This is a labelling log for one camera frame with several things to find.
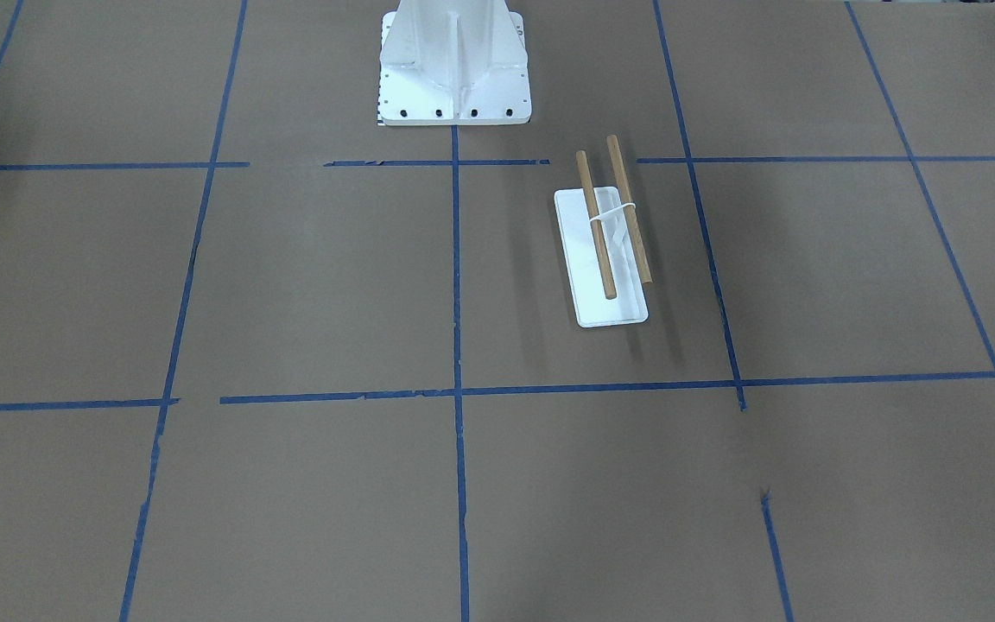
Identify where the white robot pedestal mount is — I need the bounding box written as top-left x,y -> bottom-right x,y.
377,1 -> 533,126

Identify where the inner wooden rack rod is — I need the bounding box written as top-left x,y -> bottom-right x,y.
575,149 -> 618,300

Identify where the white towel rack base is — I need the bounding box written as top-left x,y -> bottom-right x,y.
554,187 -> 649,329

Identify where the outer wooden rack rod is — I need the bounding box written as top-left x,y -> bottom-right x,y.
605,134 -> 653,284

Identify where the wooden rack rod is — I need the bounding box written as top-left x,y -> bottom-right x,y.
605,134 -> 653,284
575,149 -> 618,300

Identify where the white rack crossbar post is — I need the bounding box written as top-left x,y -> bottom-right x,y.
589,202 -> 636,248

